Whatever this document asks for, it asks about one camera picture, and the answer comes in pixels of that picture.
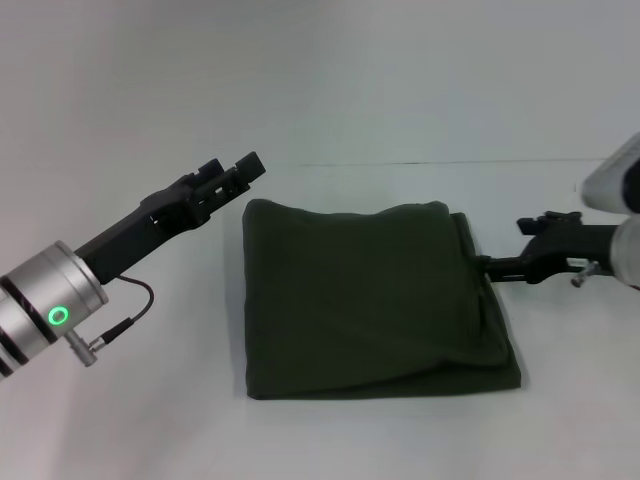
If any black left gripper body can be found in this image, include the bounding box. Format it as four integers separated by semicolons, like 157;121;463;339
74;173;214;287

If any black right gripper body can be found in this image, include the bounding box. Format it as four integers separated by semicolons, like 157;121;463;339
519;221;623;287

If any dark green t-shirt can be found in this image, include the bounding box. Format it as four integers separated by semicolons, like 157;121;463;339
241;198;523;402

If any small silver cylindrical connector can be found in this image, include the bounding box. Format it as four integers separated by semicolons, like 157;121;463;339
571;260;601;289

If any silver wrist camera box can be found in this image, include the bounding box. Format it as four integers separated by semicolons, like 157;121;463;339
581;131;640;215

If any thin dark wrist cable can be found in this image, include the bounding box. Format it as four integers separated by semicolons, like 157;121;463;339
67;276;156;369

